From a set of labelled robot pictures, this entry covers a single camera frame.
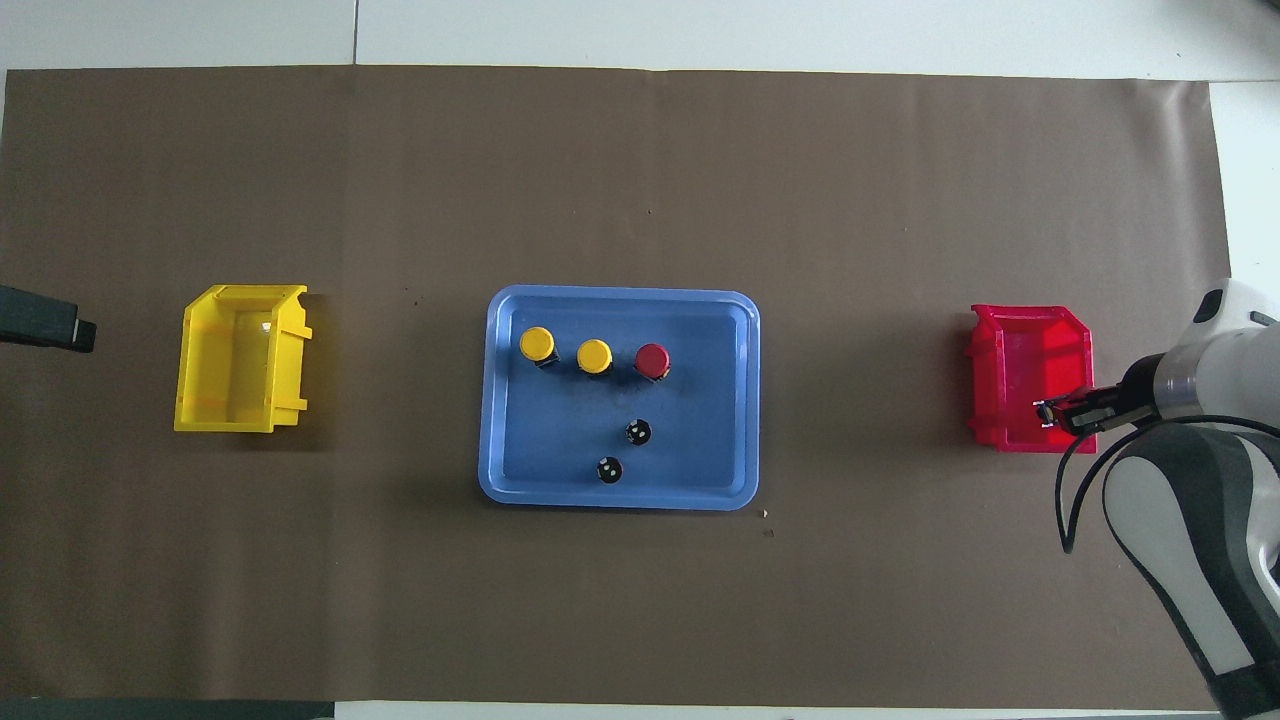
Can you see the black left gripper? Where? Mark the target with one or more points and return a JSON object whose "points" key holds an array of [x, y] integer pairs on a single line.
{"points": [[35, 315]]}

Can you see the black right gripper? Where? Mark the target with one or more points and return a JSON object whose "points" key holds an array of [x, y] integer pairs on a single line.
{"points": [[1110, 410]]}

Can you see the red push button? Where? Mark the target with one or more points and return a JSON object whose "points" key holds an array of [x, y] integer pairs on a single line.
{"points": [[652, 359]]}

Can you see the yellow push button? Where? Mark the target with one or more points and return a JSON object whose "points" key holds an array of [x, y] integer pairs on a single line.
{"points": [[537, 343], [594, 356]]}

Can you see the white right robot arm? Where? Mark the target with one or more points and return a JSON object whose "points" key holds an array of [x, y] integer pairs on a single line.
{"points": [[1200, 520]]}

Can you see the red plastic storage bin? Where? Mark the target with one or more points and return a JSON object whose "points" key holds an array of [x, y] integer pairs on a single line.
{"points": [[1020, 360]]}

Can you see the yellow plastic storage bin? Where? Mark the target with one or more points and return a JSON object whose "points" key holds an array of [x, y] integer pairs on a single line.
{"points": [[225, 370]]}

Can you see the brown paper table mat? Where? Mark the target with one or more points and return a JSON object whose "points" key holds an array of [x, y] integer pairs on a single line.
{"points": [[400, 200]]}

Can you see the small black round cap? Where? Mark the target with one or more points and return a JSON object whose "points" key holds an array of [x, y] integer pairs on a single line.
{"points": [[609, 469], [638, 432]]}

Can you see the blue plastic tray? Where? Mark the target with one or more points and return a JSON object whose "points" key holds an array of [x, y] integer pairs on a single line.
{"points": [[560, 440]]}

